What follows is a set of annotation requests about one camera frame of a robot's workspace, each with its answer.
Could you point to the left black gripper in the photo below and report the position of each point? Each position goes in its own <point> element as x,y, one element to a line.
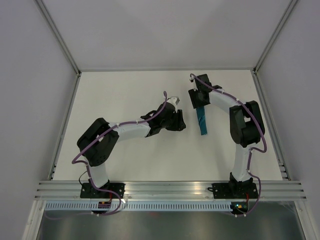
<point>179,124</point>

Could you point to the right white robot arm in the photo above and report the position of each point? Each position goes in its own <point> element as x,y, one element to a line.
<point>246,128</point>

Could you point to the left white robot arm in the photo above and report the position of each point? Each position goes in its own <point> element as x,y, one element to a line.
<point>99,140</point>

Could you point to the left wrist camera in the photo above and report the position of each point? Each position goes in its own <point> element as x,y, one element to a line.
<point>174,101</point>

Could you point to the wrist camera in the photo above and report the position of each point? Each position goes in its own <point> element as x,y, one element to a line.
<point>193,81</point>
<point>174,101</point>

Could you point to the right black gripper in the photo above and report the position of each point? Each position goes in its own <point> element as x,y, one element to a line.
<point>195,102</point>

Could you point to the aluminium mounting rail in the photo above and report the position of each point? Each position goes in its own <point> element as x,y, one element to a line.
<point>169,191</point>

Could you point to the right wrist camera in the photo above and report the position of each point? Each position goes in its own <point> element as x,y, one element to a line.
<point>193,81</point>

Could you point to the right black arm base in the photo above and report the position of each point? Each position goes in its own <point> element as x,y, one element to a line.
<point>222,191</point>

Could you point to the aluminium frame post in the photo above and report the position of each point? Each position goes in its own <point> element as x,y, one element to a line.
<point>57,35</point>
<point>275,34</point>

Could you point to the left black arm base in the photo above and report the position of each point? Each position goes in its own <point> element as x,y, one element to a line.
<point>109,190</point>

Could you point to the right aluminium frame post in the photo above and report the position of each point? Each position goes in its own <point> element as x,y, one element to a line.
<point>275,34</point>

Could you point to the teal cloth napkin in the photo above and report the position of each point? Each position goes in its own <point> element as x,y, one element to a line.
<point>201,118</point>

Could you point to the white slotted cable duct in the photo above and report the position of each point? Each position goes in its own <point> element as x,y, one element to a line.
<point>217,206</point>

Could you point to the left aluminium frame post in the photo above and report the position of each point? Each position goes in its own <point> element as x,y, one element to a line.
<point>57,35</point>

